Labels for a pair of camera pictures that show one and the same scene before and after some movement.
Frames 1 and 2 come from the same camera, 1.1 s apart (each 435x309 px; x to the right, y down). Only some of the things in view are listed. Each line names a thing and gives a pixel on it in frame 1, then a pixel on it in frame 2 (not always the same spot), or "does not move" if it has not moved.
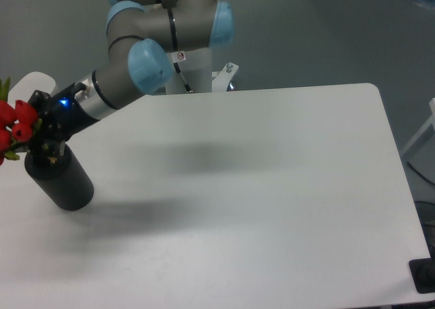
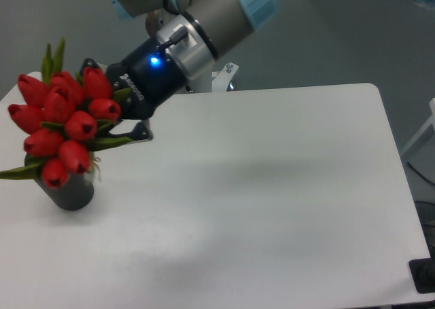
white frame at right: (431, 121) does not move
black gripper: (60, 121) to (152, 75)
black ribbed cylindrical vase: (66, 182) does not move
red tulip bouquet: (18, 122) to (60, 115)
